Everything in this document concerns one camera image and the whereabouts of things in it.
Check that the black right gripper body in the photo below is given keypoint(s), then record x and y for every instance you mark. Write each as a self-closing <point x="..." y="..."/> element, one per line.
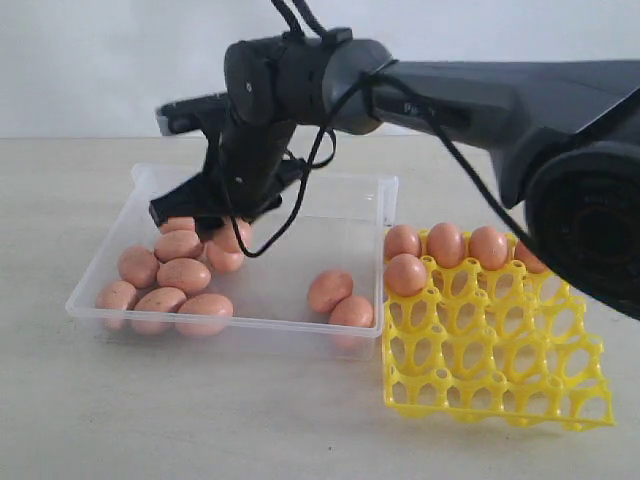
<point x="245" y="170"/>

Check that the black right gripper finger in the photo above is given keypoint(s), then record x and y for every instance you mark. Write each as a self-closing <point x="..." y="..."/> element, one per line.
<point x="189" y="199"/>
<point x="210" y="225"/>

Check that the brown egg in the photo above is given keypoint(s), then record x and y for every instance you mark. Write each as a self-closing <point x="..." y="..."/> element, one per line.
<point x="178" y="244"/>
<point x="405" y="275"/>
<point x="177" y="223"/>
<point x="353" y="311"/>
<point x="402" y="239"/>
<point x="328" y="289"/>
<point x="138" y="266"/>
<point x="217" y="310"/>
<point x="489" y="247"/>
<point x="445" y="243"/>
<point x="162" y="300"/>
<point x="225" y="236"/>
<point x="187" y="274"/>
<point x="118" y="295"/>
<point x="530" y="261"/>
<point x="222" y="261"/>

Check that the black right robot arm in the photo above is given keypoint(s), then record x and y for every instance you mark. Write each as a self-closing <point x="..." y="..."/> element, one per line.
<point x="563" y="138"/>

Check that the clear plastic bin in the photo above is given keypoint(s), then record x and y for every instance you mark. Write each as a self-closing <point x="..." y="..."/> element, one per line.
<point x="341" y="225"/>

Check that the yellow plastic egg tray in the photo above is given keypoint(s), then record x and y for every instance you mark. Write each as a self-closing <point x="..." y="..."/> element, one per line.
<point x="506" y="343"/>

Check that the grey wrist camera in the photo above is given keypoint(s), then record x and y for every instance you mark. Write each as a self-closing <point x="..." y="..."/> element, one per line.
<point x="192" y="114"/>

